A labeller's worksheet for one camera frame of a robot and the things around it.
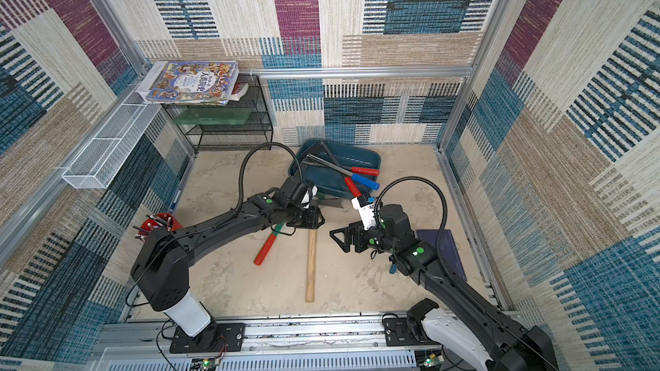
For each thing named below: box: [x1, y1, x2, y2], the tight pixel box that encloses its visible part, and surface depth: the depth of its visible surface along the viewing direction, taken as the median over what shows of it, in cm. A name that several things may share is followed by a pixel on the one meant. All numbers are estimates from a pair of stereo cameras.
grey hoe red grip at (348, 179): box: [319, 140, 362, 198], surface depth 98 cm
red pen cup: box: [134, 212, 184, 243], surface depth 82 cm
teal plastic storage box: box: [289, 138, 382, 199], surface depth 110 cm
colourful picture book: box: [146, 60, 240, 105], surface depth 81 cm
